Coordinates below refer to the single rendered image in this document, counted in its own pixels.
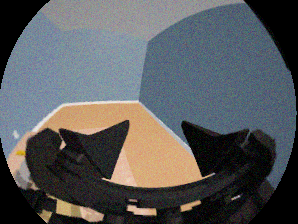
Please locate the grey flat panel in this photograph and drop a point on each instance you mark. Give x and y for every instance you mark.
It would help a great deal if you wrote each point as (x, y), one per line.
(23, 179)

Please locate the yellow flat bar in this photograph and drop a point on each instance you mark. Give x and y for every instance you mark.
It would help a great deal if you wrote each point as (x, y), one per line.
(21, 153)

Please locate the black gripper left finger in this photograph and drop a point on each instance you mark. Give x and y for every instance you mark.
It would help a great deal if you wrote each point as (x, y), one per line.
(102, 148)

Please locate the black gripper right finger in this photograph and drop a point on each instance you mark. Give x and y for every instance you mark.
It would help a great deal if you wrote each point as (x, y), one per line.
(209, 147)

